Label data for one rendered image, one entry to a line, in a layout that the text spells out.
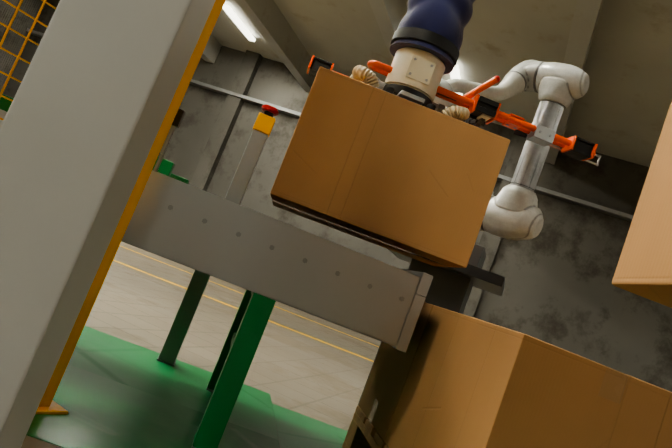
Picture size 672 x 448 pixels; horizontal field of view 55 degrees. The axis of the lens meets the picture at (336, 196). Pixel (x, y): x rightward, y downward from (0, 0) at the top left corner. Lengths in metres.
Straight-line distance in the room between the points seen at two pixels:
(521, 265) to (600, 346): 1.66
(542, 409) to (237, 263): 0.78
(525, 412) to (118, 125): 0.90
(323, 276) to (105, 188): 0.86
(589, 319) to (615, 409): 9.37
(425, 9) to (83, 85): 1.39
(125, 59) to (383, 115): 1.08
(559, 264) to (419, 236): 9.00
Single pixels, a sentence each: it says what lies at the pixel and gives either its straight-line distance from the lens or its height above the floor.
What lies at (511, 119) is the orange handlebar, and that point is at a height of 1.20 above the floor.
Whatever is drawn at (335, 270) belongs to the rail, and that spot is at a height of 0.53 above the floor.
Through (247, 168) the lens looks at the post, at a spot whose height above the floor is 0.78.
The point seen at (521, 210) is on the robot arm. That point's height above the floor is 1.03.
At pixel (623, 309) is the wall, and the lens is 10.85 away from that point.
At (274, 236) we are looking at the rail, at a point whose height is 0.55.
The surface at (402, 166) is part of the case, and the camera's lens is 1.85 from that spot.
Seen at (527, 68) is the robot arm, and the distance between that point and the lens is 2.85.
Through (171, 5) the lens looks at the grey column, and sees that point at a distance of 0.94.
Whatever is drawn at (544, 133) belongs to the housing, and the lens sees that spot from 2.21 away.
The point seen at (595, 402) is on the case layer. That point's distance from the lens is 1.39.
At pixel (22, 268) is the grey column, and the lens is 0.92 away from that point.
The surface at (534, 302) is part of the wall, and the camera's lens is 10.72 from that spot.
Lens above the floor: 0.51
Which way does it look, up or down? 7 degrees up
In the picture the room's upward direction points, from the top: 21 degrees clockwise
